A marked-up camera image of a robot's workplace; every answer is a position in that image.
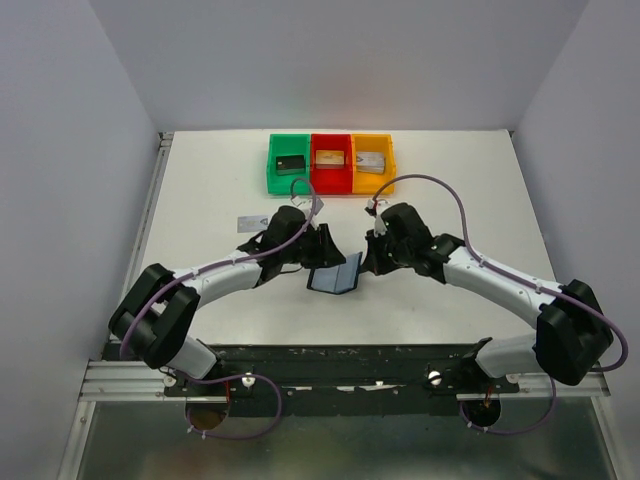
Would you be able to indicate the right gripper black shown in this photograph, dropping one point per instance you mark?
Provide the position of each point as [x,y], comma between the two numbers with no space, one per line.
[375,252]

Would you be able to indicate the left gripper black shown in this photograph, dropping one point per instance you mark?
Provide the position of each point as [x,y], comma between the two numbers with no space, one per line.
[324,244]

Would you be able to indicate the black leather card holder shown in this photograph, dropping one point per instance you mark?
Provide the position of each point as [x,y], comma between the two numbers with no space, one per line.
[335,277]

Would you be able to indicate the silver credit card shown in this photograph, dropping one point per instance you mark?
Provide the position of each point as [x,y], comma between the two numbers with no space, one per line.
[252,223]

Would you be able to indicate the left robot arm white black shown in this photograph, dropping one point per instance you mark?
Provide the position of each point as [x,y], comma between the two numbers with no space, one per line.
[153,320]

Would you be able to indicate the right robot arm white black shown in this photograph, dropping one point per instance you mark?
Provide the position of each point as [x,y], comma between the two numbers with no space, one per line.
[568,335]

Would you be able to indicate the gold card in red bin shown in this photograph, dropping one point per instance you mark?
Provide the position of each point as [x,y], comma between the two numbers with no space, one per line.
[329,159]

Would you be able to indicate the black card in green bin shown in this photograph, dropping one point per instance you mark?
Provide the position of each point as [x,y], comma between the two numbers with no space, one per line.
[290,164]

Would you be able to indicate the silver cards in yellow bin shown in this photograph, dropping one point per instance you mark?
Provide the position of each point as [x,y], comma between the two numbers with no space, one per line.
[370,162]

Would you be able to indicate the red plastic bin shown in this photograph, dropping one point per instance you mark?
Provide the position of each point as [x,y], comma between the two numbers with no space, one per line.
[332,181]

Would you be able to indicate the yellow plastic bin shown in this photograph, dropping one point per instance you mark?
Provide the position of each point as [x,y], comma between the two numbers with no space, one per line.
[369,183]

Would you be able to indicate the green plastic bin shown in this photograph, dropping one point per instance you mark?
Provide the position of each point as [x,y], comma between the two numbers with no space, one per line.
[286,144]

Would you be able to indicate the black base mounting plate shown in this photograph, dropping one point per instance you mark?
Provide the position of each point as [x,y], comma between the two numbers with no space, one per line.
[329,381]

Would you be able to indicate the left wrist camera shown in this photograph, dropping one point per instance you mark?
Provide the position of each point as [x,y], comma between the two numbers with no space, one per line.
[307,205]

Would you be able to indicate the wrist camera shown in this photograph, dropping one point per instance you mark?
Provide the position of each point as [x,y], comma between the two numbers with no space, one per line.
[307,205]
[375,209]

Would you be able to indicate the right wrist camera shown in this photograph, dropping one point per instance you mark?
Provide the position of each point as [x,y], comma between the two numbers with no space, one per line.
[375,209]

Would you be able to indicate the aluminium rail left side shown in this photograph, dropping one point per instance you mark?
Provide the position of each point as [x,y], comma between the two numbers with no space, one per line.
[144,226]

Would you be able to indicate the aluminium rail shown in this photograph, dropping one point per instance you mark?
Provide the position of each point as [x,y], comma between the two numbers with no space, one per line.
[144,226]
[130,381]

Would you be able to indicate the aluminium rail front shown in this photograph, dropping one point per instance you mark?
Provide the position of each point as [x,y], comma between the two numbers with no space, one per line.
[130,381]

